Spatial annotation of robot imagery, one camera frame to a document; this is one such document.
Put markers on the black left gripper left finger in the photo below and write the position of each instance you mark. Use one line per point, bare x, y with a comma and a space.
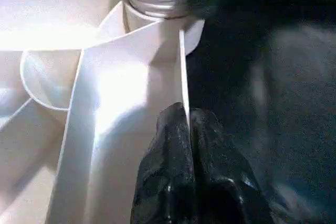
165, 177

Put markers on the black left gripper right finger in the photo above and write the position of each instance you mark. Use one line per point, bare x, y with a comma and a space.
226, 187

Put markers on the white plastic table top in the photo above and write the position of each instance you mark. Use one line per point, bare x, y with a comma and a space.
52, 77

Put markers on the black work surface mat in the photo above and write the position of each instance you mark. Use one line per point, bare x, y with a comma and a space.
283, 119

